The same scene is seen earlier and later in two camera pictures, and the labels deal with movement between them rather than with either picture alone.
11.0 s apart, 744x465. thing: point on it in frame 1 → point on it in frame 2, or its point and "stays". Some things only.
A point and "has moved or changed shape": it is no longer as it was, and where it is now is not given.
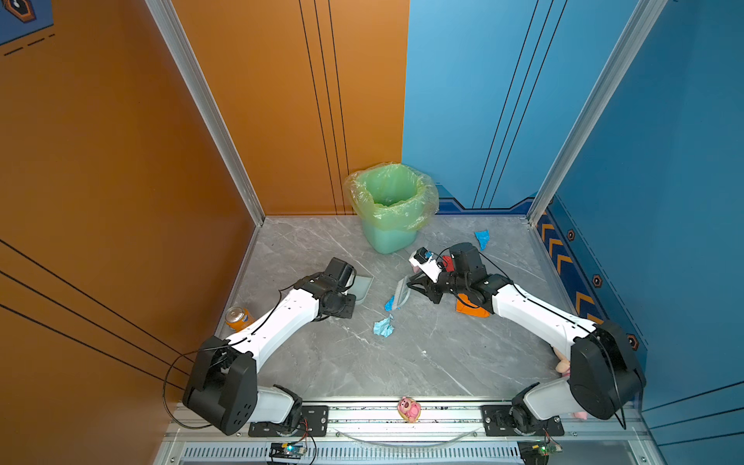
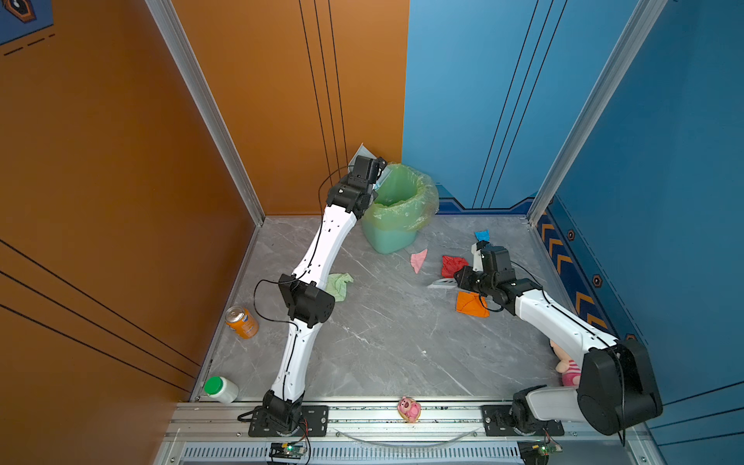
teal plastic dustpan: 361,287 → 363,150
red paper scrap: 448,263 stays
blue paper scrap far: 482,237 stays
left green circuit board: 287,450 stays
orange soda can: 238,318 stays
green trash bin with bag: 390,201 stays
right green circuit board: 538,451 stays
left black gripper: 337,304 → 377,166
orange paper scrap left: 464,304 stays
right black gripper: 429,288 → 463,276
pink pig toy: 409,409 stays
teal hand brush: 402,293 has moved or changed shape
